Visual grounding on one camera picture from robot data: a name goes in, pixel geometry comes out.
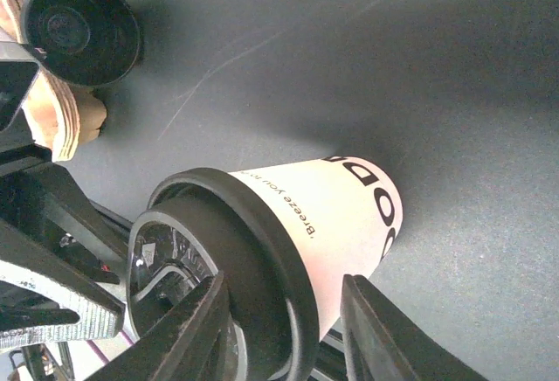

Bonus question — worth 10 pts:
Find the black lid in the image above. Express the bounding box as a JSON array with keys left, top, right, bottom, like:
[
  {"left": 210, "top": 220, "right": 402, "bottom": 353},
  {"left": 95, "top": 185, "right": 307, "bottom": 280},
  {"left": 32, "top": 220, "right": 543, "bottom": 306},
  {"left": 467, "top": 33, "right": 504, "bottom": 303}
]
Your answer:
[{"left": 127, "top": 168, "right": 319, "bottom": 380}]

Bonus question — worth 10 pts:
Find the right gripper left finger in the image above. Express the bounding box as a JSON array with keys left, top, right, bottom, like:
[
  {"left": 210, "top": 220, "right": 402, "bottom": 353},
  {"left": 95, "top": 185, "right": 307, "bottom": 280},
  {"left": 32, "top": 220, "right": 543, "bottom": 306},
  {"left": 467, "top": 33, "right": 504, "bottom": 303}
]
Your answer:
[{"left": 89, "top": 272, "right": 230, "bottom": 381}]

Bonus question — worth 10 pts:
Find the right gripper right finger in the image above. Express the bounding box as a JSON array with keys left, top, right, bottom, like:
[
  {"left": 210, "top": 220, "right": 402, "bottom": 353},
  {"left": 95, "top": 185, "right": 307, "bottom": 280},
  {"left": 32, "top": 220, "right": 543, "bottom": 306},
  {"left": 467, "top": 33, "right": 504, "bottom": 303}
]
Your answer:
[{"left": 341, "top": 274, "right": 484, "bottom": 380}]

